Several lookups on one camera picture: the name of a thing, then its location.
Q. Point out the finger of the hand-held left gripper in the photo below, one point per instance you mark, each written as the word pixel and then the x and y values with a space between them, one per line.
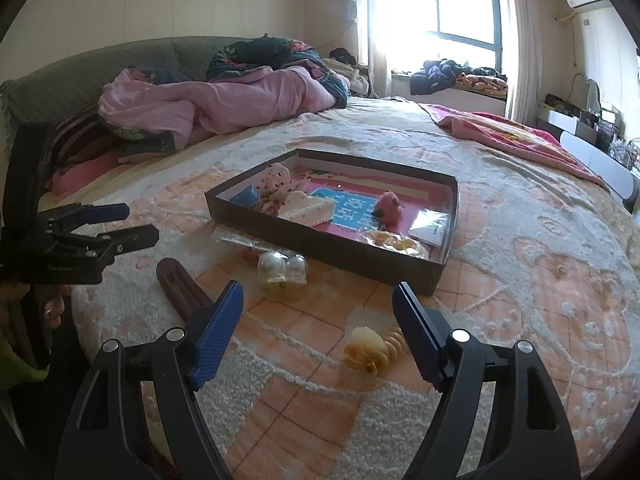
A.
pixel 135 240
pixel 107 211

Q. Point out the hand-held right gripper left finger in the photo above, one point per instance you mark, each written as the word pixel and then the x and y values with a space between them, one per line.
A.
pixel 217 335

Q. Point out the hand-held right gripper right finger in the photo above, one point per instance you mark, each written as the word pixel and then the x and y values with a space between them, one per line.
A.
pixel 420 330

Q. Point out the yellow hair claw clip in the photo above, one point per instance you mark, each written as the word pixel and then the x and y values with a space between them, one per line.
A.
pixel 362 350

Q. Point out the brown hair clip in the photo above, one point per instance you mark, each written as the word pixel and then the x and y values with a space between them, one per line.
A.
pixel 182 285

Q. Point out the clear packet with yellow accessory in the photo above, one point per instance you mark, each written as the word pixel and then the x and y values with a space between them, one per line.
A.
pixel 395 242

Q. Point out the clear packet with pearl earrings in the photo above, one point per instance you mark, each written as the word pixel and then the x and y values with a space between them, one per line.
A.
pixel 282 267

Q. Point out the dark cardboard box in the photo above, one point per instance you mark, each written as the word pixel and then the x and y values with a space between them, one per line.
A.
pixel 350 255

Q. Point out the clear packet with white card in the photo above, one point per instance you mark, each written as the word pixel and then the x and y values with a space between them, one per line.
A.
pixel 429 227

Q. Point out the small blue box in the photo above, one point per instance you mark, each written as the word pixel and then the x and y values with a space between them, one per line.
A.
pixel 245 195

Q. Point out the pink flower hair clip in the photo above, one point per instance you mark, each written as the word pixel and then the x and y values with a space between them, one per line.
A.
pixel 389 208

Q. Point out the beige hair clip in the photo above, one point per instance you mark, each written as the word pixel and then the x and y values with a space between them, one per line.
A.
pixel 267 205

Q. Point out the polka dot scrunchie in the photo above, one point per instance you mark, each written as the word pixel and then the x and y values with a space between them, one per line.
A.
pixel 277 180

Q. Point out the white heart hair claw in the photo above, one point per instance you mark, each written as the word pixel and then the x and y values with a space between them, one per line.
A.
pixel 307 207

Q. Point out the person's left hand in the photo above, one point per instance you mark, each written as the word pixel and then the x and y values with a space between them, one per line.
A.
pixel 54 309

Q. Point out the pink pillow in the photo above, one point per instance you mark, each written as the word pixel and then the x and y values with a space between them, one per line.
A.
pixel 82 174

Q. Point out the dark striped pillow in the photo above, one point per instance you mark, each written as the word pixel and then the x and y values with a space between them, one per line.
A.
pixel 75 140

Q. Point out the long clear plastic packet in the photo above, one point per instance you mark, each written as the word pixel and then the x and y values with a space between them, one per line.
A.
pixel 235 240

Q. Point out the green sofa backrest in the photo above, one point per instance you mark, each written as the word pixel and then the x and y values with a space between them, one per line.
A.
pixel 100 75

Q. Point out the blue printed card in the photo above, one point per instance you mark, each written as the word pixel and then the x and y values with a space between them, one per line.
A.
pixel 345 210

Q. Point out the pink quilt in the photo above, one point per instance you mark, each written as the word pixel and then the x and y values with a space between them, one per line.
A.
pixel 240 100

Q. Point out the pink printed blanket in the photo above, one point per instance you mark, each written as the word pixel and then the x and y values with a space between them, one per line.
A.
pixel 500 135

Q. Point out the dark floral quilt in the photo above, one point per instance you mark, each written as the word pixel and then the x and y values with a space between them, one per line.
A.
pixel 260 57

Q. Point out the white low cabinet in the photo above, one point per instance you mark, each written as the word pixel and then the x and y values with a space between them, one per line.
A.
pixel 595 155

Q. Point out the orange patterned blanket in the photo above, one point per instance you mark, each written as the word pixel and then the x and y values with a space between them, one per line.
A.
pixel 482 82

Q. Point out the dark clothes pile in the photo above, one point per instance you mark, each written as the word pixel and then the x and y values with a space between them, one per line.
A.
pixel 437 72

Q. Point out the black garment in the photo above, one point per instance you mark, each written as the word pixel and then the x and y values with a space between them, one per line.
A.
pixel 342 55

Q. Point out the grey oval mirror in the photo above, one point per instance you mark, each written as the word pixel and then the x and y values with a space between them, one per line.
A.
pixel 590 92

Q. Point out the sheer white curtain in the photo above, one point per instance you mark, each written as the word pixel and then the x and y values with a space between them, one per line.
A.
pixel 520 35
pixel 370 25

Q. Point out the window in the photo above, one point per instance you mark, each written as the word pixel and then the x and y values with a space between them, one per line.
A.
pixel 440 5

